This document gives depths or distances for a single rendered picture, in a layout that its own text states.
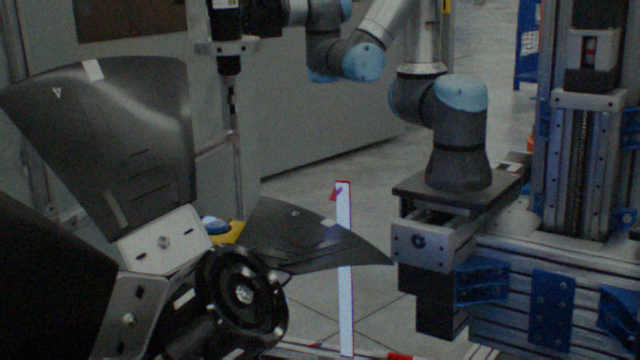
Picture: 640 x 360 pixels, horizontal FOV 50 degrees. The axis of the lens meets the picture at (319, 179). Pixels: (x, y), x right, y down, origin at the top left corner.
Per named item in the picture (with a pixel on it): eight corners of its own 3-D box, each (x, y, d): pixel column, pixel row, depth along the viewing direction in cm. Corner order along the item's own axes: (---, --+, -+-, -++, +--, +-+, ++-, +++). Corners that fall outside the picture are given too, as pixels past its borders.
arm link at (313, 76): (325, 88, 137) (323, 33, 134) (299, 80, 147) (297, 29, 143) (358, 83, 141) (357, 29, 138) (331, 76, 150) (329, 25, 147)
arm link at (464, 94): (456, 149, 143) (458, 85, 139) (417, 136, 154) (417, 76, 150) (498, 140, 149) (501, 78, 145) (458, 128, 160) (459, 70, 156)
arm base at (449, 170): (441, 167, 164) (442, 127, 161) (502, 176, 156) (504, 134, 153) (412, 185, 153) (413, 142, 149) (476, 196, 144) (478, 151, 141)
